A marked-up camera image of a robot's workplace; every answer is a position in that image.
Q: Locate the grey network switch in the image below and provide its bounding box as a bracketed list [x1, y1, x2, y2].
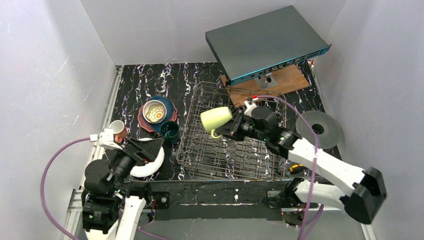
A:
[205, 5, 331, 86]

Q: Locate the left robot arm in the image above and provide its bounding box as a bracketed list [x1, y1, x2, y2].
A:
[81, 137, 165, 240]

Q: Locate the grey wire dish rack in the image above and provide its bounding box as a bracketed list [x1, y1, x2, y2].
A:
[175, 81, 289, 181]

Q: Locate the yellow black screwdriver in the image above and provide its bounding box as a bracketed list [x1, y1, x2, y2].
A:
[289, 164, 305, 175]

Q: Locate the white plate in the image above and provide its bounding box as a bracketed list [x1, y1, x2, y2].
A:
[130, 138, 165, 178]

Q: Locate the dark blue plate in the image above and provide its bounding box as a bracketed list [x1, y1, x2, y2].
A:
[149, 96, 177, 132]

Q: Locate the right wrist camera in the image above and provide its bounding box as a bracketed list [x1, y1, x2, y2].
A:
[244, 95, 259, 117]

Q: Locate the metal switch stand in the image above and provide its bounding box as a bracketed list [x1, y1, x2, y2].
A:
[254, 72, 278, 90]

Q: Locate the light green mug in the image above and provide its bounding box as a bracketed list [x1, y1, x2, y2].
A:
[199, 106, 233, 139]

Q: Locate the wooden board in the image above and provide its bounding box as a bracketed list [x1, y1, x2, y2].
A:
[225, 65, 310, 107]

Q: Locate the grey filament spool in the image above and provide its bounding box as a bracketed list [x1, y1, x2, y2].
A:
[295, 110, 343, 150]

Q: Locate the maroon plate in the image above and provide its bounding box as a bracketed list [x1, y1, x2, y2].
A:
[137, 104, 178, 133]

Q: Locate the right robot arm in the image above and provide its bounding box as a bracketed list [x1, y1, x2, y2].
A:
[204, 106, 388, 225]

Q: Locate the patterned white bowl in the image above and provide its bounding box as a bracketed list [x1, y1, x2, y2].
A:
[143, 100, 167, 124]

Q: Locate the aluminium frame rail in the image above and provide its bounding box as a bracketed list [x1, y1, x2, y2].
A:
[64, 65, 124, 237]

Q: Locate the pink mug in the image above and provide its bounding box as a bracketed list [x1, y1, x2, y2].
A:
[109, 120, 129, 145]

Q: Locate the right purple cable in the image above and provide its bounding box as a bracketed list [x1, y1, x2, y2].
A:
[256, 95, 325, 240]

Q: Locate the dark green mug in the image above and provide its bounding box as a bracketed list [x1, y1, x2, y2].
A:
[159, 121, 180, 144]

